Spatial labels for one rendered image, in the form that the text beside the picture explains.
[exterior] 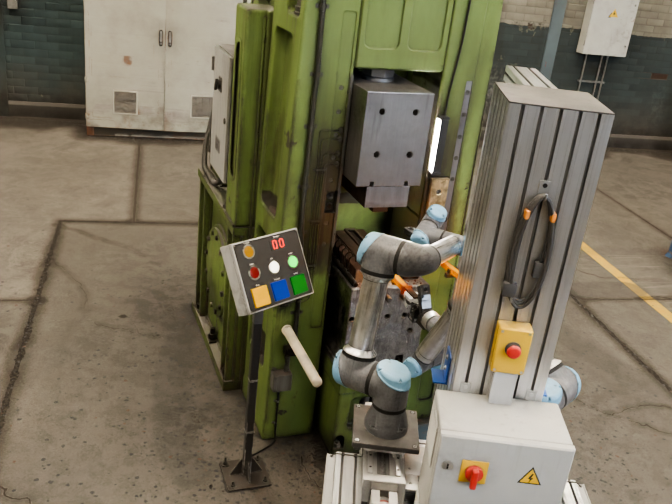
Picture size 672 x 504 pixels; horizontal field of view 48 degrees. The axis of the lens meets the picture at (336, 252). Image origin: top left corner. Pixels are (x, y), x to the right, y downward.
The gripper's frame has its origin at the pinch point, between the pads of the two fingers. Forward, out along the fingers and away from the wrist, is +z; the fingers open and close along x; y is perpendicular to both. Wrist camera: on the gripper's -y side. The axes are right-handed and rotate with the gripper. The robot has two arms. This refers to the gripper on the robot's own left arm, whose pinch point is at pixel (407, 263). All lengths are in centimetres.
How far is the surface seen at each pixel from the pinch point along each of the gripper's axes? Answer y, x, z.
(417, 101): -49, 6, -44
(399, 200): -29.5, 3.9, -5.7
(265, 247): -12, -58, 0
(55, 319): -104, -138, 178
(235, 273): -2, -72, 3
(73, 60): -546, -108, 332
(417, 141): -41, 8, -29
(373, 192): -31.2, -8.8, -9.3
